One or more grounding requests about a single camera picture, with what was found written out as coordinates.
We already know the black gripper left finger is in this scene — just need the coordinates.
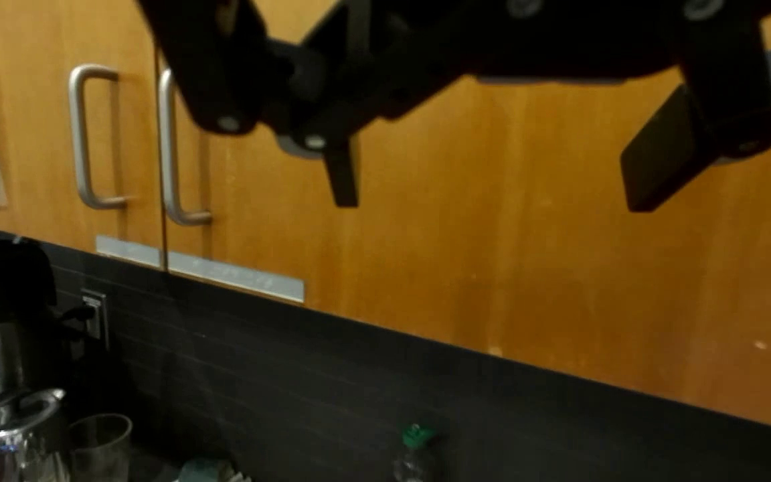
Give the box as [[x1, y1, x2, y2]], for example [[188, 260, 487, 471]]
[[134, 0, 461, 212]]

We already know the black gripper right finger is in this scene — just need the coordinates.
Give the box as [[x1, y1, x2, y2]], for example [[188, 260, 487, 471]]
[[619, 0, 771, 216]]

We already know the wooden cabinet door with sign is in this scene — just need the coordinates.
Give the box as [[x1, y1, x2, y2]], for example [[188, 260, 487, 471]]
[[0, 0, 168, 262]]

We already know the grey tape strip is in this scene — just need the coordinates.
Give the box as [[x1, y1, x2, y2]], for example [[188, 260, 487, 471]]
[[166, 248, 308, 307]]

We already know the clear drinking glass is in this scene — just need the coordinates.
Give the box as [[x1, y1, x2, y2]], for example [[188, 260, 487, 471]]
[[65, 410, 138, 482]]

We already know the steel insulated pitcher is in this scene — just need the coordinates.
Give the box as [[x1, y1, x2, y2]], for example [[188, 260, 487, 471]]
[[0, 386, 67, 482]]

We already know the green cap soap bottle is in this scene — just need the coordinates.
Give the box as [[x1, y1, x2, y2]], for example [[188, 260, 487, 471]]
[[391, 420, 447, 482]]

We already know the metal cabinet door handle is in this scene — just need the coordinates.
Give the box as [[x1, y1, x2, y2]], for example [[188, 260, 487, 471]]
[[156, 66, 218, 227], [67, 62, 131, 215]]

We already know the steel wall outlet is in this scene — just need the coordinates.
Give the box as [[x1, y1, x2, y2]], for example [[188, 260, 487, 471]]
[[77, 287, 113, 349]]

